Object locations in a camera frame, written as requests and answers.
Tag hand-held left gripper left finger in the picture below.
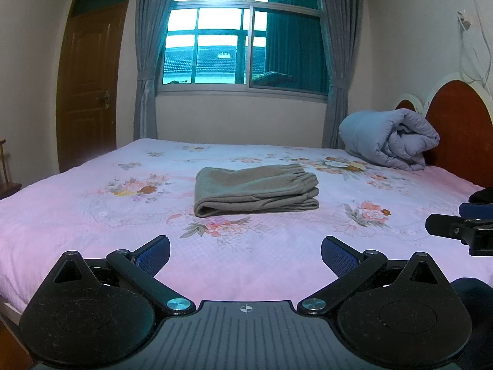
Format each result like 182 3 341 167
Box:
52 234 197 317

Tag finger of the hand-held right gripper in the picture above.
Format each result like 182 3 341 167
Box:
426 214 493 257
459 188 493 220

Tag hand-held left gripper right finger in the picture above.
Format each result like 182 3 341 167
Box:
296 235 443 317

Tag grey-green pants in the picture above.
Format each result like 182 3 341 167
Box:
194 164 320 218

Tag bed with pink floral sheet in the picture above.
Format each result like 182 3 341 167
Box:
0 138 493 313

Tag red and white headboard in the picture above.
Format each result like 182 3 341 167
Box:
395 73 493 189

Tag grey-blue rolled quilt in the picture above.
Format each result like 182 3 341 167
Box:
339 109 440 172

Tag wooden chair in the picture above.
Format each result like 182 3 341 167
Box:
0 139 21 200

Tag brown wooden door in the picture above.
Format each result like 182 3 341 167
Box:
57 0 135 173

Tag grey curtain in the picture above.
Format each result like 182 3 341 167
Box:
312 0 365 149
133 0 185 141

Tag sliding glass window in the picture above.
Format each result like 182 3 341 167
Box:
156 0 332 103

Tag white cable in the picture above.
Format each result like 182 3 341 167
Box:
458 0 493 86

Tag white wall socket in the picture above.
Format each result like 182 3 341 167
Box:
456 10 475 30

